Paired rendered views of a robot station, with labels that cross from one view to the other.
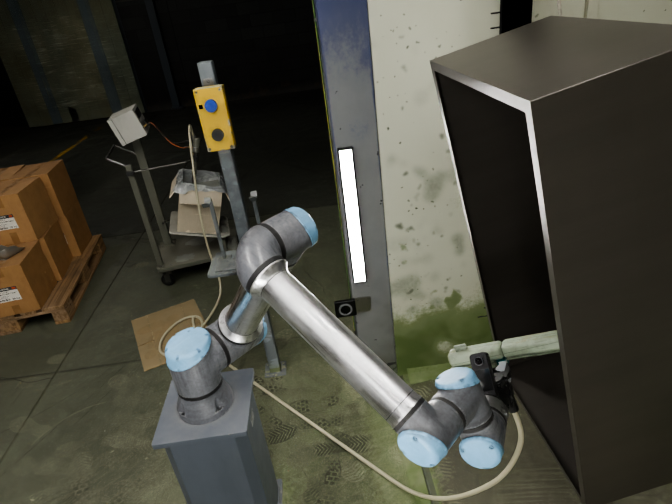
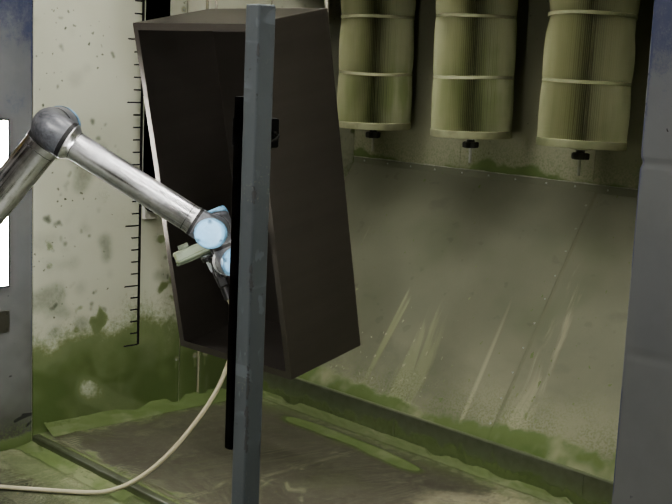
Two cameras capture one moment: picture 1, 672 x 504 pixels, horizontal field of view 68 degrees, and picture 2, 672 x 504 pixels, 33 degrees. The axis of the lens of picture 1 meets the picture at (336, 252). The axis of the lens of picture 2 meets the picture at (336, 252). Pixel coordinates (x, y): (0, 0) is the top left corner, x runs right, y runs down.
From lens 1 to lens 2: 278 cm
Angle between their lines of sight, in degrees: 45
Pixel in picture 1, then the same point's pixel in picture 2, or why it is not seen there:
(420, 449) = (213, 229)
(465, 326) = (111, 359)
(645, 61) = (296, 15)
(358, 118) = (15, 89)
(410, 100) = (65, 79)
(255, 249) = (61, 116)
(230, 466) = not seen: outside the picture
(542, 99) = not seen: hidden behind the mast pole
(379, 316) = (17, 340)
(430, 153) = not seen: hidden behind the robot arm
